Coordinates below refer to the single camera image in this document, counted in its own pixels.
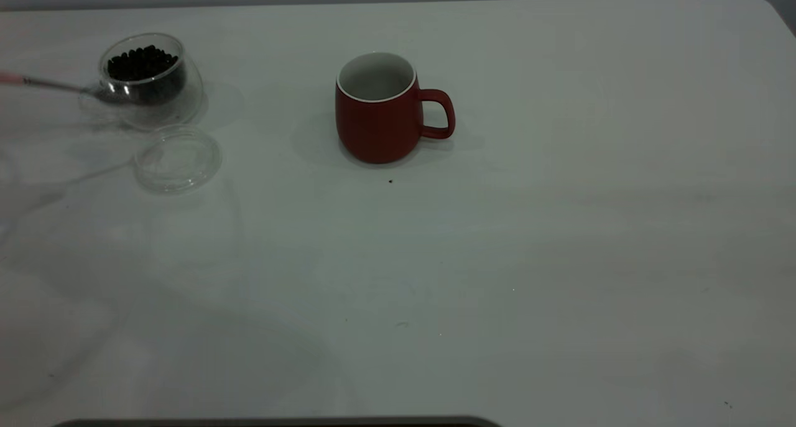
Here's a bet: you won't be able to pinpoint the red ceramic mug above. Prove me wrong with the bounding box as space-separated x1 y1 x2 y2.
335 52 456 165

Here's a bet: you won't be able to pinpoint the pink handled metal spoon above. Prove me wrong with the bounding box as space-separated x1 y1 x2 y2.
0 71 129 105

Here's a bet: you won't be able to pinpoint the clear glass lid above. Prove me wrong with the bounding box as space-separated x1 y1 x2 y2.
135 126 223 195

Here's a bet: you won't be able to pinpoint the dark coffee beans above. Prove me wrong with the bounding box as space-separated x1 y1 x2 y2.
107 45 186 106

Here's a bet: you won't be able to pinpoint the clear glass cup with handle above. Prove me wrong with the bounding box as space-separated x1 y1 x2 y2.
80 32 205 131

